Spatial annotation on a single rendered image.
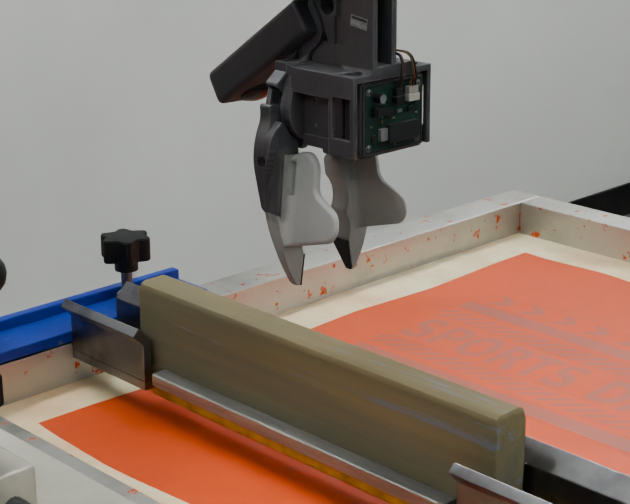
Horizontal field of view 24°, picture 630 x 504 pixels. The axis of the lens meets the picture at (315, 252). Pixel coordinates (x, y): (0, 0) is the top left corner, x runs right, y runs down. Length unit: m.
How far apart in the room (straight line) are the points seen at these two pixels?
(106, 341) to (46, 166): 2.17
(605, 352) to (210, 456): 0.39
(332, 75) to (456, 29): 3.32
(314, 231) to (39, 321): 0.36
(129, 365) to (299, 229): 0.25
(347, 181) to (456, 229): 0.54
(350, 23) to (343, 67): 0.03
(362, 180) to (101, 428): 0.30
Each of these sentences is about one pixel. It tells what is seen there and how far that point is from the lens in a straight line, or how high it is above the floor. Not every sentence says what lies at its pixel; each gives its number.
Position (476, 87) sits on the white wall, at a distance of 4.33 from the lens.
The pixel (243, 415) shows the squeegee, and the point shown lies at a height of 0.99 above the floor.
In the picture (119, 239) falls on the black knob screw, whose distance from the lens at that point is 1.24.
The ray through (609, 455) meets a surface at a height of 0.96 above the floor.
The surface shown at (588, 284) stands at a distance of 1.46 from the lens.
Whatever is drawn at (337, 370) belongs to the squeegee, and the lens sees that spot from 0.99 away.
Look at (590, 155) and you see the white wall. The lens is 4.86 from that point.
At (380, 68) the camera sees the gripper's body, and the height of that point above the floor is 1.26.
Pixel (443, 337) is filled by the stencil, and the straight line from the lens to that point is 1.31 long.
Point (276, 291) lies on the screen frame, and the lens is 1.35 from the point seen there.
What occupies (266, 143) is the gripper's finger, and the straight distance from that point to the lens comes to 0.94.
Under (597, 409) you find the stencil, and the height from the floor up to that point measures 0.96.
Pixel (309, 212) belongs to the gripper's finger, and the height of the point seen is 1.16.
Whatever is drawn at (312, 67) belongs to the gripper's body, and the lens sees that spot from 0.93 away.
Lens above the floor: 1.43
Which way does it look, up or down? 18 degrees down
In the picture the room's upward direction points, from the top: straight up
